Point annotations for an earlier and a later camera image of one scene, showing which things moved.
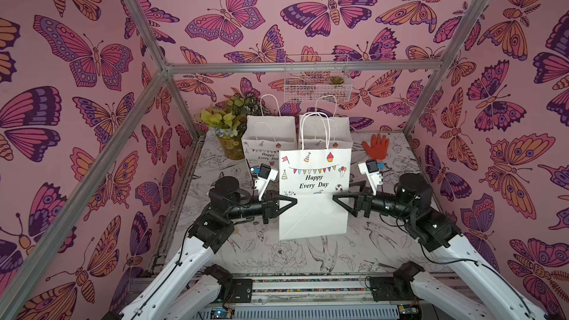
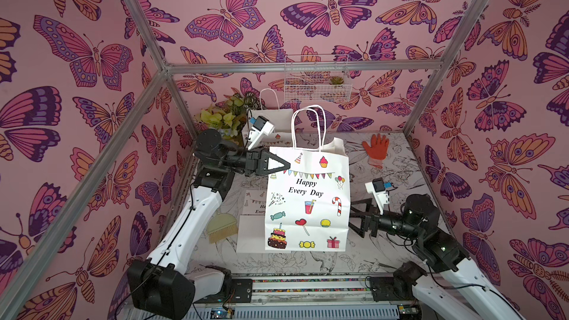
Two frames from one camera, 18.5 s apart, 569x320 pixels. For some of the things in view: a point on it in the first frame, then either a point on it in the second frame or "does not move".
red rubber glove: (378, 147) does not move
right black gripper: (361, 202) -> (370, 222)
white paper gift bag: (313, 177) -> (251, 227)
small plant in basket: (336, 80) does not move
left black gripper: (270, 211) -> (257, 164)
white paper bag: (324, 132) -> (307, 207)
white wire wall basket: (317, 78) does not move
